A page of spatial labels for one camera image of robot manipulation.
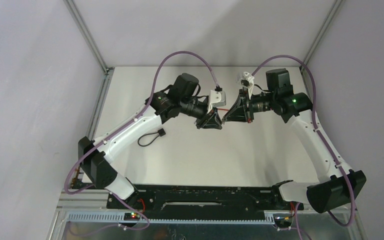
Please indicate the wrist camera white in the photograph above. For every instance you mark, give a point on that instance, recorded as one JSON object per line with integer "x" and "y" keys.
{"x": 216, "y": 99}
{"x": 246, "y": 80}

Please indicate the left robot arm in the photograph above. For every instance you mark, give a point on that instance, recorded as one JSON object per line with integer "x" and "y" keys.
{"x": 97, "y": 155}

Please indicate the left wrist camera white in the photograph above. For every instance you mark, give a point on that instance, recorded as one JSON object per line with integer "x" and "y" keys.
{"x": 216, "y": 99}

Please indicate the black cable lock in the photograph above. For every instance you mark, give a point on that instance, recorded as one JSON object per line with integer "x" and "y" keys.
{"x": 149, "y": 138}

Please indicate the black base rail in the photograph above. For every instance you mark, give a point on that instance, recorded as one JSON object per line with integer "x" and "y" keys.
{"x": 208, "y": 203}

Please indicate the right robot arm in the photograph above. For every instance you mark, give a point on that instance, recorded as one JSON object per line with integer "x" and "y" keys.
{"x": 338, "y": 184}

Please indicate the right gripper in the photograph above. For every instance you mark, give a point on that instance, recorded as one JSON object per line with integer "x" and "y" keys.
{"x": 237, "y": 113}

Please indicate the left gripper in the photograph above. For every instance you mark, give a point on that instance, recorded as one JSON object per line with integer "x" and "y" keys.
{"x": 210, "y": 120}

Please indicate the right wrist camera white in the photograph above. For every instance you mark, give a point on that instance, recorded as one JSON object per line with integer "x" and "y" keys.
{"x": 246, "y": 80}

